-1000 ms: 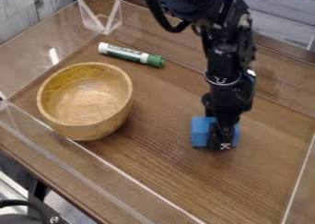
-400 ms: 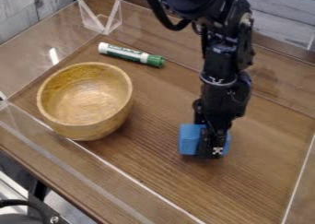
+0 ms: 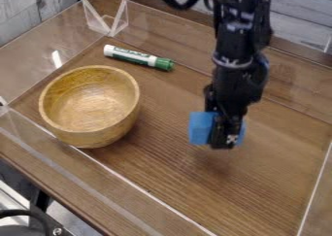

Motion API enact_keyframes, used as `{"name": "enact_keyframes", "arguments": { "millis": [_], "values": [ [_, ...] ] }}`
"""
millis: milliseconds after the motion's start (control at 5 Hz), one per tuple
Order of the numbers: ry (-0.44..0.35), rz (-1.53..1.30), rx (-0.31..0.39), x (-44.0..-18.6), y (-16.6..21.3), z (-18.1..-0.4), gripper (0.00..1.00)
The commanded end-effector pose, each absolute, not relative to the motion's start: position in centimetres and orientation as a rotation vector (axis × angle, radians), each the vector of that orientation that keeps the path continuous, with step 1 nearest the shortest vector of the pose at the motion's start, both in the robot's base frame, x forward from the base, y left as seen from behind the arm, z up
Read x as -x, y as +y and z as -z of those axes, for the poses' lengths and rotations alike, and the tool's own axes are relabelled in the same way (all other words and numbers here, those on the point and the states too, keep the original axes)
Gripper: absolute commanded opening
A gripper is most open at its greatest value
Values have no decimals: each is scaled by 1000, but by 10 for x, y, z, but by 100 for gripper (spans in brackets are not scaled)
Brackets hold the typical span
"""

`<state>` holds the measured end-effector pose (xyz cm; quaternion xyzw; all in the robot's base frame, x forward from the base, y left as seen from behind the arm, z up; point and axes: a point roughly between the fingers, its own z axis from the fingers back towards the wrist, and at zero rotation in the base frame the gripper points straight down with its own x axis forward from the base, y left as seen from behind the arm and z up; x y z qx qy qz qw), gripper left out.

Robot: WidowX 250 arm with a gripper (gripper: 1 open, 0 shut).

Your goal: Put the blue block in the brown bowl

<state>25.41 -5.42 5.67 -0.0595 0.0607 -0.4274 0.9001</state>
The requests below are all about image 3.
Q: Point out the blue rectangular block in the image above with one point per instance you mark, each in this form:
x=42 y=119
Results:
x=200 y=127

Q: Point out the black table leg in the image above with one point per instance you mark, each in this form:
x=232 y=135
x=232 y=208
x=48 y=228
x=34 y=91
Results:
x=41 y=200

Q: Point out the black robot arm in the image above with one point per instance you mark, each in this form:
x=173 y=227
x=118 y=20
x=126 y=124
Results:
x=241 y=29

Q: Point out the clear acrylic corner bracket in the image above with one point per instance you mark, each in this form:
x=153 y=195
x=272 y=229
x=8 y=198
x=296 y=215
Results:
x=105 y=24

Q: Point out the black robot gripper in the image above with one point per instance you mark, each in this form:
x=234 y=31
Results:
x=236 y=88

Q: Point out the green and white marker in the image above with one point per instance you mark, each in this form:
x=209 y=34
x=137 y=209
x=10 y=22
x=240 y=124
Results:
x=138 y=57

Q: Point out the brown wooden bowl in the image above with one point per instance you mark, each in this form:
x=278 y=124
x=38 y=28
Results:
x=89 y=105

